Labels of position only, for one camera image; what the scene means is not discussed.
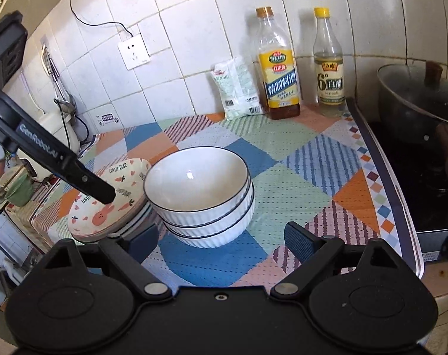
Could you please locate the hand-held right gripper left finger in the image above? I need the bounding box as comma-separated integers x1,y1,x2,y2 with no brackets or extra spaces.
42,222,173,303

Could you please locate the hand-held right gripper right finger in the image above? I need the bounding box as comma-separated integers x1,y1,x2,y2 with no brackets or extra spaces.
270,221,407,302

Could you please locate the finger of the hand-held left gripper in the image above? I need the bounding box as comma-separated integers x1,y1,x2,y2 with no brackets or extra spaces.
74,159,117,205

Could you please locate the rabbit print plate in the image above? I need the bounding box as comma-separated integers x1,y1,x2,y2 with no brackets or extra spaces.
68,158,152,238

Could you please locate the white ribbed bowl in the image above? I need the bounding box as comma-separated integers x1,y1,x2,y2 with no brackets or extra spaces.
145,147,251,217
155,183,255,230
166,201,256,249

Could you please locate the white electric kettle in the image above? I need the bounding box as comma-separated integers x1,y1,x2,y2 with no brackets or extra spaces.
16,112,81,183

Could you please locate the hanging metal ladle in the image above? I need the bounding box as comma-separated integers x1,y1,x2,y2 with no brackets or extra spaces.
42,44,77,116

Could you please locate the colourful patchwork cloth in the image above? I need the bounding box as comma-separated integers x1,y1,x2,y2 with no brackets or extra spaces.
29,105,425,287

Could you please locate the green cup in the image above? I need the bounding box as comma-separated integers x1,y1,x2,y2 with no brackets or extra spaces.
0,172,35,208

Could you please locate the black gas stove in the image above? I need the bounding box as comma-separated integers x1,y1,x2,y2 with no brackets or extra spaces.
345,96,448,267

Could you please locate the white plastic bag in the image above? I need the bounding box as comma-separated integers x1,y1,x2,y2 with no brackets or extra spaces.
210,57,266,120

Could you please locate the oil bottle with yellow label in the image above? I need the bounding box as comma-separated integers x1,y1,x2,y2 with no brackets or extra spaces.
255,6,302,120

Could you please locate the clear vinegar bottle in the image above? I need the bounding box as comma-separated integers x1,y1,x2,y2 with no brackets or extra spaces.
313,7,348,118

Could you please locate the black wok with glass lid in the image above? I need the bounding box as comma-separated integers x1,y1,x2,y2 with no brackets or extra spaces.
377,61,448,186

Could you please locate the thin wall cable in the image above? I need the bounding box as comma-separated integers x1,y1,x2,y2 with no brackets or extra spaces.
70,0,136,42

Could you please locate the white wall socket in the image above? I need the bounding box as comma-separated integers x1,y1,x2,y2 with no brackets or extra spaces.
117,33,151,70

